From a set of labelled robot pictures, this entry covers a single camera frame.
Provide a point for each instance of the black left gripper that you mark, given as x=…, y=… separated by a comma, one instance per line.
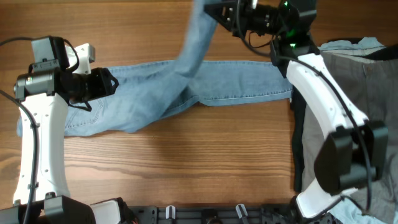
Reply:
x=102, y=77

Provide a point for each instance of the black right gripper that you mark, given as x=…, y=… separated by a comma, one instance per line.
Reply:
x=231, y=22

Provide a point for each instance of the light blue denim jeans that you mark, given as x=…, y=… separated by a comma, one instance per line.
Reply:
x=152, y=91

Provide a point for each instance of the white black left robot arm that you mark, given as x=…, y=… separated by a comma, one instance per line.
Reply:
x=60, y=78

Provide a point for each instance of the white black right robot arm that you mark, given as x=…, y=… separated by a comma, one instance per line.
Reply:
x=354, y=149

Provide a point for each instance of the black garment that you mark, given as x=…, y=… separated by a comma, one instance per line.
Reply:
x=307, y=137

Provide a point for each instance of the light blue shirt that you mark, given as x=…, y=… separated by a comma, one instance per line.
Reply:
x=353, y=44

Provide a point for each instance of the grey trousers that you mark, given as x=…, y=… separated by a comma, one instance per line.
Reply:
x=372, y=86

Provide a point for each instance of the light blue cloth bottom right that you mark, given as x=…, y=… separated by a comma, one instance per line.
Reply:
x=347, y=212

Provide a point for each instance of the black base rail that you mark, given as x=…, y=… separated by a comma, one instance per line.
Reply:
x=265, y=214

